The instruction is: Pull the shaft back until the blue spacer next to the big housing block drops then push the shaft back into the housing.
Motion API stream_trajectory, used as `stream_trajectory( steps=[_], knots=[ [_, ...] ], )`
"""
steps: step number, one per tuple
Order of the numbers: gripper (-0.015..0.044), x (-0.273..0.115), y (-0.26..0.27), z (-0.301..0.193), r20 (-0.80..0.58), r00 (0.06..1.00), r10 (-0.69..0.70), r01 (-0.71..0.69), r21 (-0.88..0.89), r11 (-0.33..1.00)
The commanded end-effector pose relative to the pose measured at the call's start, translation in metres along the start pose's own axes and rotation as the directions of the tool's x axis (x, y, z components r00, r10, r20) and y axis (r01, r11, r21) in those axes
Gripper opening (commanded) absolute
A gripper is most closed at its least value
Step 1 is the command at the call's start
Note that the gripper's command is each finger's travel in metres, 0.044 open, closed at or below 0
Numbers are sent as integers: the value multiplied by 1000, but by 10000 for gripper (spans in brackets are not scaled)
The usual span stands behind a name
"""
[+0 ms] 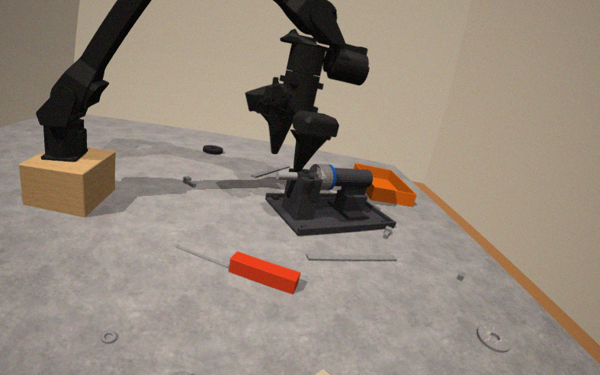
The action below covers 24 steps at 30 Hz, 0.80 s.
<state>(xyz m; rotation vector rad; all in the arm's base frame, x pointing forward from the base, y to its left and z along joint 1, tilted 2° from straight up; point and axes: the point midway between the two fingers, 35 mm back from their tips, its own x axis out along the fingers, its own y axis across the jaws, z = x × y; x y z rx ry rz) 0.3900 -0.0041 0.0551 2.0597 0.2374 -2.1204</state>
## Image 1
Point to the white cylinder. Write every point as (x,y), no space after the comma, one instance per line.
(283,175)

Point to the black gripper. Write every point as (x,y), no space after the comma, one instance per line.
(312,129)

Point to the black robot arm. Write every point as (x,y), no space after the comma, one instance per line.
(81,85)

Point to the black flat ring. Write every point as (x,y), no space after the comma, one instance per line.
(213,150)

